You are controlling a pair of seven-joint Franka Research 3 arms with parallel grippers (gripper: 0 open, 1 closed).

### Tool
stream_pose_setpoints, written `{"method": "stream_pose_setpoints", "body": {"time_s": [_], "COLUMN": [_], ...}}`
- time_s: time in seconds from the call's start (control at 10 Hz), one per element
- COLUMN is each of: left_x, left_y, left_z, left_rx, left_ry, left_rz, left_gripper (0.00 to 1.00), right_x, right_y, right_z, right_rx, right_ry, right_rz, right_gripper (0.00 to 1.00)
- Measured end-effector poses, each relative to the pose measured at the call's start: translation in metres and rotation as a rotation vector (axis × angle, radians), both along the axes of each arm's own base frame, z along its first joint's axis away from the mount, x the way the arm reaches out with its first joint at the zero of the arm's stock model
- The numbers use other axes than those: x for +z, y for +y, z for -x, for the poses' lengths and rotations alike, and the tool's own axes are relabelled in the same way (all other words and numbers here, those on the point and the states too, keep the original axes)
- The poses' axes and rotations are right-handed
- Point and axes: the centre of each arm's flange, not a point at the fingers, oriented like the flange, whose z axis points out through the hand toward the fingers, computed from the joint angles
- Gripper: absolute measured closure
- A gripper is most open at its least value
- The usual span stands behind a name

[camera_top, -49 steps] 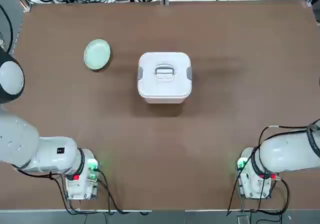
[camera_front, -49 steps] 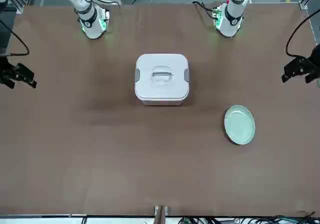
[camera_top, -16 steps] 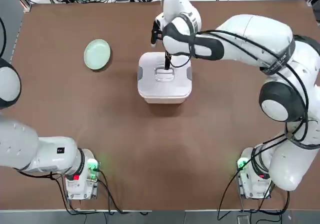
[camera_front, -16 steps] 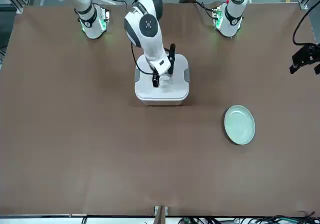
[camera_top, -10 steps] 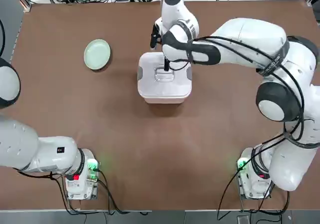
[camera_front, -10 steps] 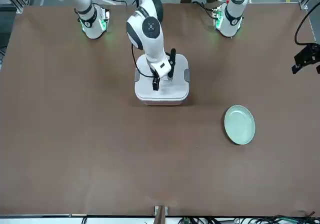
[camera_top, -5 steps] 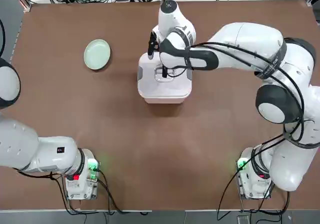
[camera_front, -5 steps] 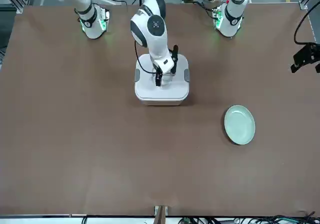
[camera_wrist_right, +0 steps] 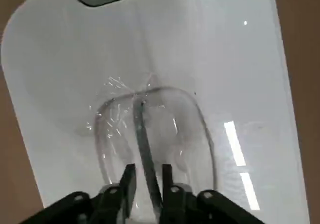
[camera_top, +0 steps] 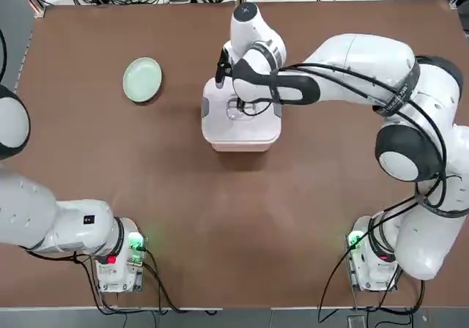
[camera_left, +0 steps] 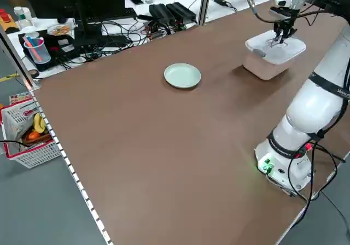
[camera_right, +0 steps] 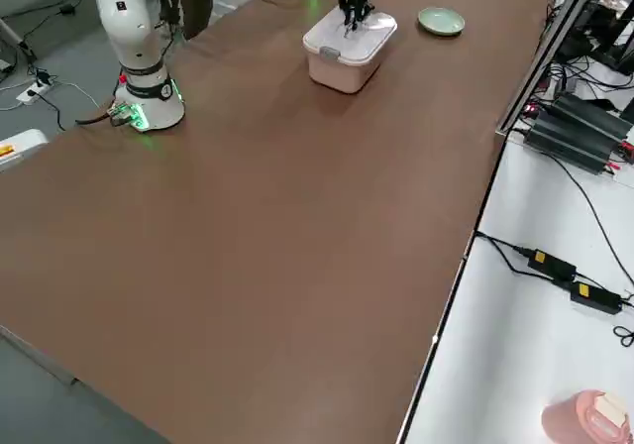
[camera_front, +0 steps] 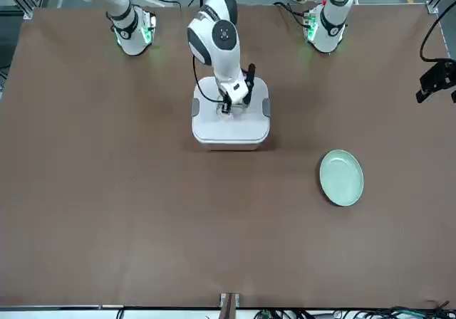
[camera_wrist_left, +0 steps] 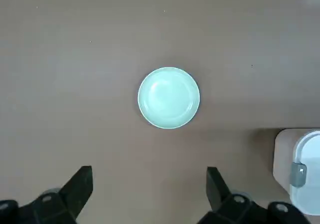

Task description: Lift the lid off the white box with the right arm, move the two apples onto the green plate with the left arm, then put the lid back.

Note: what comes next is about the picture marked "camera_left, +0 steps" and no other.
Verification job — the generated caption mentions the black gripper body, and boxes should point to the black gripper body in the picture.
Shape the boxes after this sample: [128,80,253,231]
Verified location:
[270,5,299,24]

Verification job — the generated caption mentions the white box lid grey latches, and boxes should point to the white box lid grey latches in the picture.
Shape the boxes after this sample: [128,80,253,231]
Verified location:
[244,30,307,65]

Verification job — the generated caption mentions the pale pink plastic box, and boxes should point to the pale pink plastic box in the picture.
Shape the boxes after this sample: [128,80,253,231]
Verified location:
[242,49,291,81]

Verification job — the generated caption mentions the green plate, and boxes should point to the green plate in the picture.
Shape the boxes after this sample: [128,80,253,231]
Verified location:
[164,62,202,90]

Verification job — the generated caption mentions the black flat box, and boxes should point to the black flat box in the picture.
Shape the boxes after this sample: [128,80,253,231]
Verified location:
[17,29,77,73]

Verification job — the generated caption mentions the plate of snacks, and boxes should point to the plate of snacks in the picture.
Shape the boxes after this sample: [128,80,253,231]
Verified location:
[46,24,72,36]

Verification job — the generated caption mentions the black finned power supply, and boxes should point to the black finned power supply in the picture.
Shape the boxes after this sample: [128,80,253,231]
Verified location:
[165,1,197,22]
[148,3,176,25]

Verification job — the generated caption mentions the black keyboard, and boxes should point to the black keyboard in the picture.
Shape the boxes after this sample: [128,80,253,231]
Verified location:
[87,7,138,22]

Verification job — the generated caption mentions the clear cup with pens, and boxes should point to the clear cup with pens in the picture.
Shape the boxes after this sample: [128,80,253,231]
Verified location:
[22,36,53,65]

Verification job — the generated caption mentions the white bottle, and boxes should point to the white bottle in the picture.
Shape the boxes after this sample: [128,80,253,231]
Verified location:
[13,5,34,30]

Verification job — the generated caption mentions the yellow banana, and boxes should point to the yellow banana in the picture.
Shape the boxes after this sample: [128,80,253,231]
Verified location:
[32,112,48,134]

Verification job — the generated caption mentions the colourful printed book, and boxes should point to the colourful printed book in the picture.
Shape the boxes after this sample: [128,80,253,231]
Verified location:
[8,91,33,106]

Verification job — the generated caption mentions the yellow toy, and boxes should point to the yellow toy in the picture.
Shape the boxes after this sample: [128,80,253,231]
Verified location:
[0,8,18,33]

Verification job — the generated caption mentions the white red shopping basket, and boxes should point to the white red shopping basket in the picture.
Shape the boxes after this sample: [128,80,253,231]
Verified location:
[0,98,62,170]

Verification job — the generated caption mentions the white printed bag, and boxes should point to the white printed bag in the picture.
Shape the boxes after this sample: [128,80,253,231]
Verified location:
[2,102,35,144]

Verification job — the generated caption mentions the aluminium frame post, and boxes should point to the aluminium frame post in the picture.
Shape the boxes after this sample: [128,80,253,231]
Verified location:
[196,0,214,27]

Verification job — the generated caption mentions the black arm base cable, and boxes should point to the black arm base cable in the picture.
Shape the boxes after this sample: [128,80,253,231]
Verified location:
[284,142,346,202]

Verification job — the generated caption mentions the aluminium frame rail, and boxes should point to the aluminium frame rail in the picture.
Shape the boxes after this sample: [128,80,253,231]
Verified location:
[0,26,113,245]

